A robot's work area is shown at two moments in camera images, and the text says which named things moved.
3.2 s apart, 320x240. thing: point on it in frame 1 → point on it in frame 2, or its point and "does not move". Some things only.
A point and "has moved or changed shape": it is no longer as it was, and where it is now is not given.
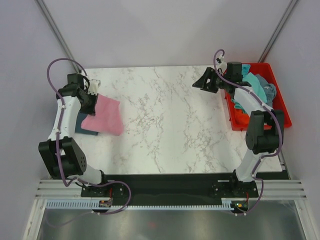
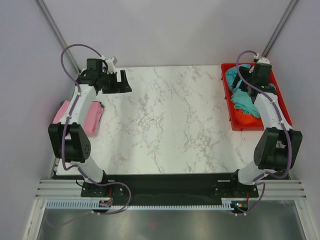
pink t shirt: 107,118 has moved or changed shape
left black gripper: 91,111 → 122,87
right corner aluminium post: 291,7 does not move
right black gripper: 210,74 → 245,72
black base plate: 172,189 does not move
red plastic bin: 264,69 does not move
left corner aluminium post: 44,10 does not move
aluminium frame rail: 62,188 does not move
